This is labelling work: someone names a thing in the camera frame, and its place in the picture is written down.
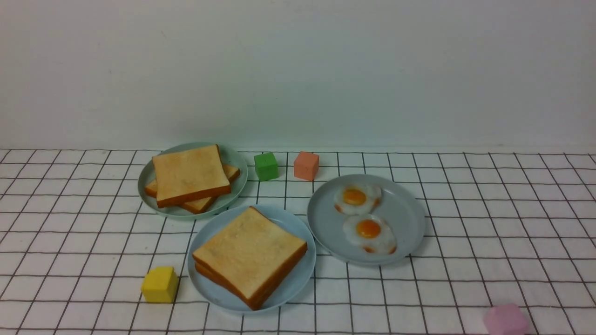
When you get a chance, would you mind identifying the yellow cube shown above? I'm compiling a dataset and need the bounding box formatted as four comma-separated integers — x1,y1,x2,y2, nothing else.
141,266,180,304

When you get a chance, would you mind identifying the grey plate with eggs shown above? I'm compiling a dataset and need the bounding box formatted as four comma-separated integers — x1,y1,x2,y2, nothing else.
307,174,426,266

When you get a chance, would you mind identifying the fried egg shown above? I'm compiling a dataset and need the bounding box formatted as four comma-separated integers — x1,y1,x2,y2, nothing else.
341,214,397,255
334,184,382,215

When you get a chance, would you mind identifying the right fried egg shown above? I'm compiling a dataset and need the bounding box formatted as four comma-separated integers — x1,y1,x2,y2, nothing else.
341,214,397,255

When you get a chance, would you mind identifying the pink cube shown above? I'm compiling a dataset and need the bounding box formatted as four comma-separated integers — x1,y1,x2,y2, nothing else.
483,303,529,335

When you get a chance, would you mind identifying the orange cube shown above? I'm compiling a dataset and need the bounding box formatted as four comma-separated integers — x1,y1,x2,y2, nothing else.
293,151,320,181

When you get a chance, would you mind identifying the light blue plate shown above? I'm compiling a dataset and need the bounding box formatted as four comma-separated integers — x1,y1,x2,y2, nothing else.
187,204,318,314

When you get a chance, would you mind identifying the green cube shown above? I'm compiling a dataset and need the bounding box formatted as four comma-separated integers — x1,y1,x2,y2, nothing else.
254,152,279,181

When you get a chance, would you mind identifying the green plate with bread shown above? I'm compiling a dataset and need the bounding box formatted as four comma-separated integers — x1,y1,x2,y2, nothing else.
137,144,248,221

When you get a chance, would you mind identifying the back fried egg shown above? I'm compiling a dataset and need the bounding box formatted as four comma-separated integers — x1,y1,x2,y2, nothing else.
334,184,382,215

